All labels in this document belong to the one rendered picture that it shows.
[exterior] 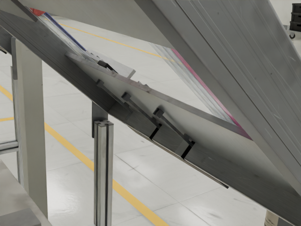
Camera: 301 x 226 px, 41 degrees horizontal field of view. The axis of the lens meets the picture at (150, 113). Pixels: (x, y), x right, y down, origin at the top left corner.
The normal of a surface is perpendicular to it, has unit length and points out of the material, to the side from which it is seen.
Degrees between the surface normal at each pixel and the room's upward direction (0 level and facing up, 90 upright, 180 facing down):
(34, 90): 90
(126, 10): 138
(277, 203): 48
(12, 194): 0
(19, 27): 90
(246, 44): 90
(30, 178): 90
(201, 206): 0
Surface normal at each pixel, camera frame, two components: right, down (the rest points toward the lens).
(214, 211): 0.05, -0.94
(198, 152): -0.57, -0.52
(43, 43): 0.58, 0.30
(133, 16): -0.59, 0.80
